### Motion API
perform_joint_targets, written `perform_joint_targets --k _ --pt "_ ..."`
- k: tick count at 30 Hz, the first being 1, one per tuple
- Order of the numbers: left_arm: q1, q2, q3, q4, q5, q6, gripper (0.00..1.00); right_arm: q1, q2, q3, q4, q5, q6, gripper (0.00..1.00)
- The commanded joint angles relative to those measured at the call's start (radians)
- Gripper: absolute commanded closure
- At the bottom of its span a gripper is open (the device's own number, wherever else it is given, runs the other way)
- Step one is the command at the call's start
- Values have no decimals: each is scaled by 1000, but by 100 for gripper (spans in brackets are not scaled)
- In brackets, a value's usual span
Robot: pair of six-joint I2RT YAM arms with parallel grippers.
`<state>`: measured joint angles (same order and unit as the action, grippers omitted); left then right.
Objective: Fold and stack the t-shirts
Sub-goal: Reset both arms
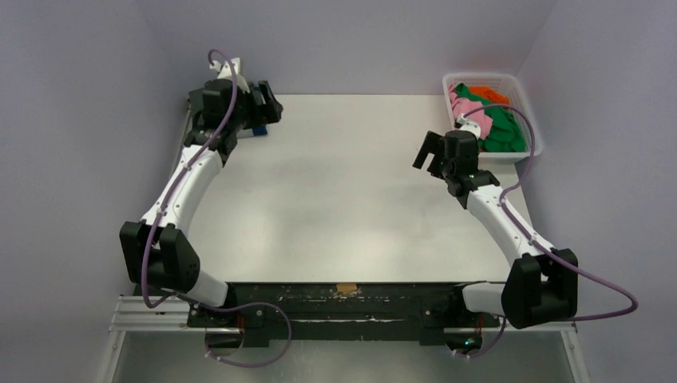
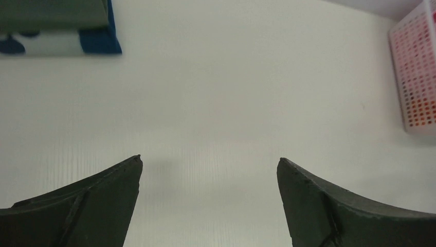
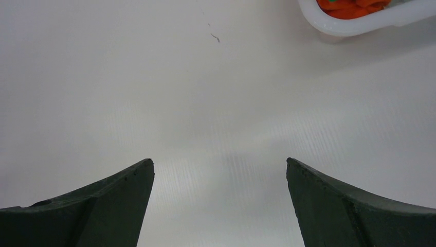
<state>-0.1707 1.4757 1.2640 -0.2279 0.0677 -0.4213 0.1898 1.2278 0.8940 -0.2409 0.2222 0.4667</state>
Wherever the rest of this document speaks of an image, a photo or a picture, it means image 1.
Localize white plastic laundry basket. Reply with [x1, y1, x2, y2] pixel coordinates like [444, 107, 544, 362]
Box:
[442, 72, 544, 163]

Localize green t-shirt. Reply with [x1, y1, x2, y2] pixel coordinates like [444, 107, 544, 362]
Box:
[478, 108, 526, 152]

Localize aluminium table edge rail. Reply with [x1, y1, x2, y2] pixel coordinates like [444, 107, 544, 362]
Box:
[174, 96, 192, 164]

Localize brown tape piece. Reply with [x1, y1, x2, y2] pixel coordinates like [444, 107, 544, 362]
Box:
[336, 282, 359, 296]

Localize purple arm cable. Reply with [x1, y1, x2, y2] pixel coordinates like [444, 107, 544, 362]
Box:
[453, 104, 639, 360]
[141, 49, 294, 370]

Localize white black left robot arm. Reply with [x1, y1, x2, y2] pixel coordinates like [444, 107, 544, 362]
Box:
[119, 79, 283, 326]

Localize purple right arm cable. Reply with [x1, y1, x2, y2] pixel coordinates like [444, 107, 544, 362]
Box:
[453, 104, 639, 360]

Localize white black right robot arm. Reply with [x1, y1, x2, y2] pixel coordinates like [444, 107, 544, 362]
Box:
[413, 130, 578, 329]

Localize aluminium front frame rail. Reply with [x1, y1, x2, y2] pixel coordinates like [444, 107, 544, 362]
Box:
[96, 297, 590, 382]

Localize blue folded cartoon t-shirt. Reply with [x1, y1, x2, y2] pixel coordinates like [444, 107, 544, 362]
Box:
[235, 84, 270, 140]

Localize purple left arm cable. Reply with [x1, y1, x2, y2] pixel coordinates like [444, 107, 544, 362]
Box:
[141, 49, 294, 370]

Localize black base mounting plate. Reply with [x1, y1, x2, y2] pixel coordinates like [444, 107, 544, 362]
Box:
[187, 282, 505, 348]

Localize pink t-shirt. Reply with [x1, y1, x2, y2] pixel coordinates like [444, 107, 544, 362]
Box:
[448, 83, 493, 140]

